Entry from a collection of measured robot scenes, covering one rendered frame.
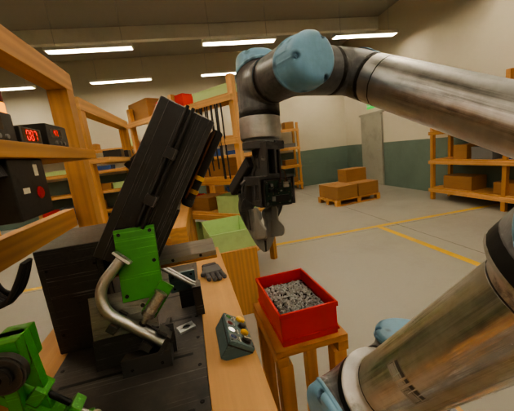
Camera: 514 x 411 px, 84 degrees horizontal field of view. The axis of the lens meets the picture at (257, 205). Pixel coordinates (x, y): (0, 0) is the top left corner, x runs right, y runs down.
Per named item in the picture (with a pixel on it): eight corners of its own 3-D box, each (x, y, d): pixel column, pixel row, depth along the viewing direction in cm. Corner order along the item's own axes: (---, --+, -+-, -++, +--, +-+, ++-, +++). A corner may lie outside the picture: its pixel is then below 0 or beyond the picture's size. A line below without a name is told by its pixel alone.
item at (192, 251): (213, 245, 116) (211, 237, 115) (217, 258, 100) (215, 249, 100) (109, 264, 107) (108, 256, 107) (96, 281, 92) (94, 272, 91)
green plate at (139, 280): (166, 288, 92) (157, 224, 93) (164, 293, 84) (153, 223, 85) (128, 297, 90) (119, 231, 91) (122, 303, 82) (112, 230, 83)
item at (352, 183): (357, 194, 753) (356, 166, 739) (380, 198, 678) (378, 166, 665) (318, 202, 716) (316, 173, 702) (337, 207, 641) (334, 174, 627)
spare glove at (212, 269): (197, 270, 144) (196, 265, 143) (217, 264, 147) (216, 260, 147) (205, 285, 125) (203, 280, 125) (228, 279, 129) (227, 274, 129)
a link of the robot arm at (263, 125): (232, 121, 54) (270, 121, 58) (234, 146, 55) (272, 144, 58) (249, 113, 48) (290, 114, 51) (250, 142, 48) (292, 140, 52)
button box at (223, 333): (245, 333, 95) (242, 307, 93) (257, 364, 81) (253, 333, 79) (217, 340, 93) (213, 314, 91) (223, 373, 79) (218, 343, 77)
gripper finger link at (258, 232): (262, 260, 52) (258, 209, 50) (248, 253, 57) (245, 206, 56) (276, 257, 53) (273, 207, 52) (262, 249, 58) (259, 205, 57)
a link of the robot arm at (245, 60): (248, 40, 45) (226, 59, 52) (253, 112, 47) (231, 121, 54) (288, 47, 49) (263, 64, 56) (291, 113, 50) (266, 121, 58)
